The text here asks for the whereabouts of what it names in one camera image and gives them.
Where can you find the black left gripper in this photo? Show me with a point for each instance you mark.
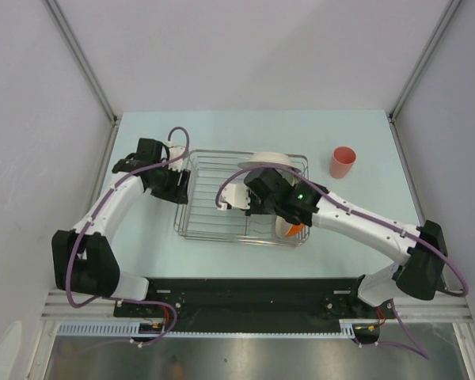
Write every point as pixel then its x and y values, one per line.
pixel 176 194

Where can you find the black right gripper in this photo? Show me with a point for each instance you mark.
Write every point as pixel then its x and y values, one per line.
pixel 253 208

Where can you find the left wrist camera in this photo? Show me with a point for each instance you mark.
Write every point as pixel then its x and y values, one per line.
pixel 177 156

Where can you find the pink plastic cup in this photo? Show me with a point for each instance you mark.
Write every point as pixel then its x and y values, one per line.
pixel 342 160

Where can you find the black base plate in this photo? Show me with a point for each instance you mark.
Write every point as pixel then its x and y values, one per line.
pixel 264 306

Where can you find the white fluted plate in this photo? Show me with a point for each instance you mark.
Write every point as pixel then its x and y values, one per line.
pixel 262 158

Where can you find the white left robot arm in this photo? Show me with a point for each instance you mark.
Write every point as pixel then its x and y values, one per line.
pixel 83 258

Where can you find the orange bowl white inside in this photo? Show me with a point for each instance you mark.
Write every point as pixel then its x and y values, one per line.
pixel 284 229

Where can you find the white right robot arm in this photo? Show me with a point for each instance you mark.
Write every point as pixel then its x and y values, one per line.
pixel 417 252

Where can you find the white slotted cable duct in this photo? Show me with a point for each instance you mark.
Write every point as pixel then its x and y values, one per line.
pixel 99 328

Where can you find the metal wire dish rack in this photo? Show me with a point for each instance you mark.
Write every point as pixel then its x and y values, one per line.
pixel 200 219

